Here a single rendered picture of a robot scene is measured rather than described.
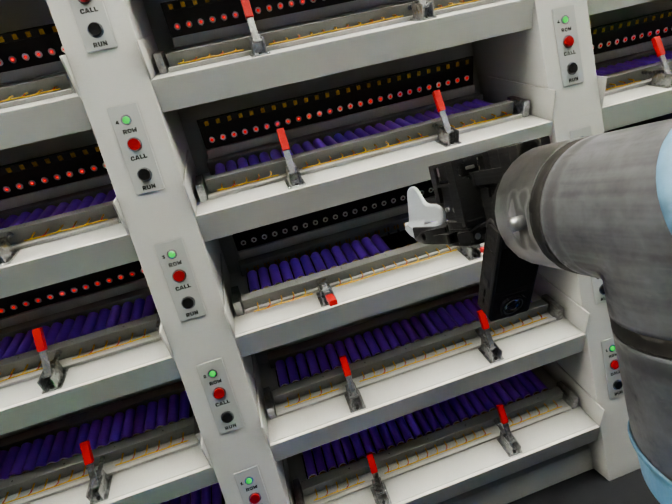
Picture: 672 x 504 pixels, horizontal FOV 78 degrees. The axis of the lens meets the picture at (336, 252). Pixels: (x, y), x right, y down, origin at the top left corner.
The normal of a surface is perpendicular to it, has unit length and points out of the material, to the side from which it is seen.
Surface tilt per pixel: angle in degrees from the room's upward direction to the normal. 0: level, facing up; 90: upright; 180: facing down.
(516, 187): 56
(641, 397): 92
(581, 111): 90
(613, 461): 90
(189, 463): 21
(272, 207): 111
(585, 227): 89
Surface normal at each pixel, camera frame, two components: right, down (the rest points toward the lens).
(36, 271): 0.26, 0.47
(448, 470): -0.17, -0.84
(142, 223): 0.18, 0.14
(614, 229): -0.96, 0.26
